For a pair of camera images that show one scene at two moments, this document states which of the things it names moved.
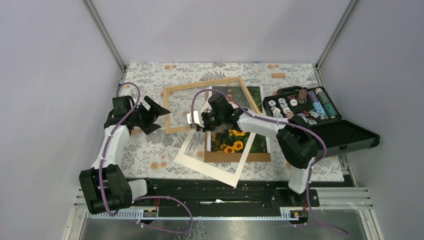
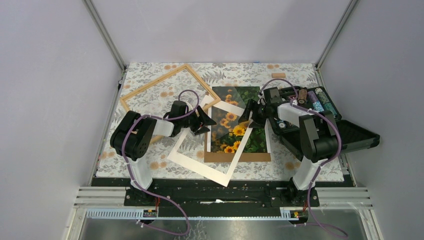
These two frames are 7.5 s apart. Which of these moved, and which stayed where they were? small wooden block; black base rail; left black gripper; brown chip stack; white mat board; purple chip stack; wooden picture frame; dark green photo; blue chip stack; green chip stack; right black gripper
Moved: white mat board; left black gripper; wooden picture frame; right black gripper
Stayed: black base rail; small wooden block; blue chip stack; brown chip stack; green chip stack; dark green photo; purple chip stack
